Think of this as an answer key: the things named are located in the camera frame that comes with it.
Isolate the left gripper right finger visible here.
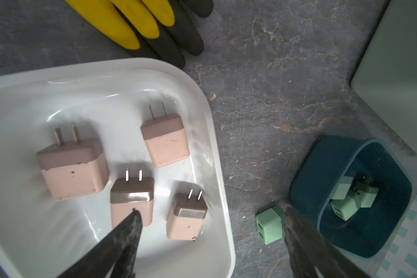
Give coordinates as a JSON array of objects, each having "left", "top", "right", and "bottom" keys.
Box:
[{"left": 284, "top": 207, "right": 368, "bottom": 278}]

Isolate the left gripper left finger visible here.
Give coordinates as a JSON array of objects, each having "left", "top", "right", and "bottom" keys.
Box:
[{"left": 59, "top": 210, "right": 142, "bottom": 278}]

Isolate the clear lidded storage box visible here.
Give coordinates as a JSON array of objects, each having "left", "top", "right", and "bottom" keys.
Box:
[{"left": 351, "top": 1, "right": 417, "bottom": 154}]

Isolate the teal plastic bin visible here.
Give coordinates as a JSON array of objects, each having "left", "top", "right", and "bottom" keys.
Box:
[{"left": 289, "top": 136, "right": 412, "bottom": 258}]

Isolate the pink plug front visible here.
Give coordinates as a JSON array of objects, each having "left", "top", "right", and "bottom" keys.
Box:
[{"left": 110, "top": 169, "right": 155, "bottom": 228}]

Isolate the white plastic bin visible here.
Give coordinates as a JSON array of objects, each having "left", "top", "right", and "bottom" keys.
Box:
[{"left": 0, "top": 59, "right": 235, "bottom": 278}]

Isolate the pink plug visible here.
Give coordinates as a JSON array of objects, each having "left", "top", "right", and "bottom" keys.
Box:
[
  {"left": 110, "top": 169, "right": 155, "bottom": 228},
  {"left": 37, "top": 126, "right": 109, "bottom": 201},
  {"left": 166, "top": 189, "right": 208, "bottom": 241},
  {"left": 141, "top": 113, "right": 190, "bottom": 169}
]

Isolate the yellow black work glove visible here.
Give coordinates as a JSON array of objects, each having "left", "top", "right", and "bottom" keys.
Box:
[{"left": 67, "top": 0, "right": 214, "bottom": 69}]

